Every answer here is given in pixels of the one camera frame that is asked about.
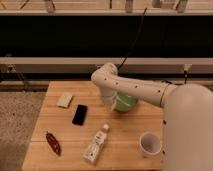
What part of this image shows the green ceramic bowl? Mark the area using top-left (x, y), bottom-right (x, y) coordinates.
top-left (112, 93), bottom-right (138, 112)

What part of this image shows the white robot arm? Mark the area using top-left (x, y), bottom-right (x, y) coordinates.
top-left (91, 63), bottom-right (213, 171)

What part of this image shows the black smartphone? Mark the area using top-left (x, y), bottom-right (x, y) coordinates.
top-left (72, 105), bottom-right (87, 126)

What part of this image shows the white plastic bottle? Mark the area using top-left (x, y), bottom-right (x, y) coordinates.
top-left (83, 124), bottom-right (109, 164)

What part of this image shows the white paper cup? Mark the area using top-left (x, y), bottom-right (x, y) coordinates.
top-left (139, 132), bottom-right (162, 158)

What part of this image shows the wooden shelf top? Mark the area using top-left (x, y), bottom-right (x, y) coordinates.
top-left (0, 0), bottom-right (213, 16)

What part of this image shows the black hanging cable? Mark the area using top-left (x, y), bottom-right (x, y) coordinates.
top-left (118, 7), bottom-right (148, 69)

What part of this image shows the grey metal rail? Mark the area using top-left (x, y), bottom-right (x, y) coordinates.
top-left (0, 57), bottom-right (213, 74)

